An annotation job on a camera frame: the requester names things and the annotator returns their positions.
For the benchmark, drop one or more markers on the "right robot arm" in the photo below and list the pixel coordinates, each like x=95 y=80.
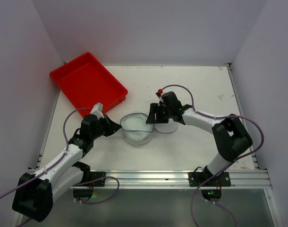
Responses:
x=231 y=137

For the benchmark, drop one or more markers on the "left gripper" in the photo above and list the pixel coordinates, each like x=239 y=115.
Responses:
x=106 y=124

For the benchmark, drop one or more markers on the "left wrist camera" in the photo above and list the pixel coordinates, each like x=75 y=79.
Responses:
x=97 y=110

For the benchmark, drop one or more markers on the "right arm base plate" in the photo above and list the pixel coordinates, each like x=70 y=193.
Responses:
x=212 y=189

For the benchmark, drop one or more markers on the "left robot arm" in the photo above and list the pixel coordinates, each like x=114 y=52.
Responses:
x=37 y=192

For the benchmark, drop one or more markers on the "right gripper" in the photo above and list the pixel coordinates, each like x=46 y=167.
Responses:
x=159 y=113

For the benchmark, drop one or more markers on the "red plastic tray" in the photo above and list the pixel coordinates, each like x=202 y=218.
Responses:
x=86 y=82

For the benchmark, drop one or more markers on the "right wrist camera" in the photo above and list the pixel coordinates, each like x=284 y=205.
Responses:
x=159 y=93

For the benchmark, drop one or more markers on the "aluminium table rail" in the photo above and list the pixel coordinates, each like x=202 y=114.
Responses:
x=231 y=179

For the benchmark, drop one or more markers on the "white mesh laundry bag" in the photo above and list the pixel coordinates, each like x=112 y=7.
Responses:
x=137 y=132

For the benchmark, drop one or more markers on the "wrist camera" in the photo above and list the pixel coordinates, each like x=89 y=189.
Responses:
x=159 y=93
x=97 y=110

